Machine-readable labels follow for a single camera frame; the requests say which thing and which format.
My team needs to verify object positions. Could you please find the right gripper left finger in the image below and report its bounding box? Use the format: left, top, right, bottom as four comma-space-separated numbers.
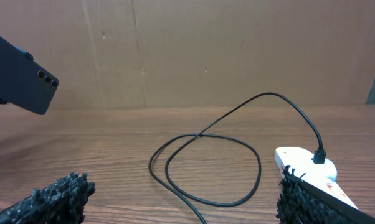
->
0, 172, 95, 224

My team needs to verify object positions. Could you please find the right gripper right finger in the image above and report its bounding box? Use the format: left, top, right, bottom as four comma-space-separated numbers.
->
276, 165, 375, 224

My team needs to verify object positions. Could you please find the Samsung Galaxy smartphone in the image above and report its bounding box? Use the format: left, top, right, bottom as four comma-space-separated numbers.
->
0, 36, 59, 115

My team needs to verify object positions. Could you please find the white charger plug adapter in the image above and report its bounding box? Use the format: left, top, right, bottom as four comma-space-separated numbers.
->
303, 159, 338, 182

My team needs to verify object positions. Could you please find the white power strip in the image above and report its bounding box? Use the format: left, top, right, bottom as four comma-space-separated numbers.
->
274, 147, 358, 209

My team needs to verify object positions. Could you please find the black USB charging cable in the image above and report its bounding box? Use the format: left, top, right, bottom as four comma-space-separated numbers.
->
148, 91, 327, 224

